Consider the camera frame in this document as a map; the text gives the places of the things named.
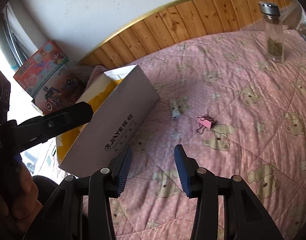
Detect pink binder clip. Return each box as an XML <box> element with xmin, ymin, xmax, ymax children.
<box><xmin>196</xmin><ymin>115</ymin><xmax>216</xmax><ymax>134</ymax></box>

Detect left hand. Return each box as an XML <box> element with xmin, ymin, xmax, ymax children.
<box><xmin>0</xmin><ymin>164</ymin><xmax>42</xmax><ymax>236</ymax></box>

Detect robot toy box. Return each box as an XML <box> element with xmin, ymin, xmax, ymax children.
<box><xmin>32</xmin><ymin>65</ymin><xmax>86</xmax><ymax>115</ymax></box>

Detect colourful cartoon toy box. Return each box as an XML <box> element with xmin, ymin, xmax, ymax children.
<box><xmin>13</xmin><ymin>41</ymin><xmax>69</xmax><ymax>98</ymax></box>

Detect white cardboard box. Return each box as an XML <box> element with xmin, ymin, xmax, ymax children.
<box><xmin>56</xmin><ymin>65</ymin><xmax>160</xmax><ymax>177</ymax></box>

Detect glass jar with lid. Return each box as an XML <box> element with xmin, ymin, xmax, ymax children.
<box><xmin>258</xmin><ymin>1</ymin><xmax>284</xmax><ymax>62</ymax></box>

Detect bubble wrap sheet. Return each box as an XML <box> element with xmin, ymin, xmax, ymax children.
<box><xmin>281</xmin><ymin>1</ymin><xmax>306</xmax><ymax>41</ymax></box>

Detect wooden wall panelling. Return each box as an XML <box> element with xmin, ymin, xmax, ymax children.
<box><xmin>78</xmin><ymin>0</ymin><xmax>293</xmax><ymax>69</ymax></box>

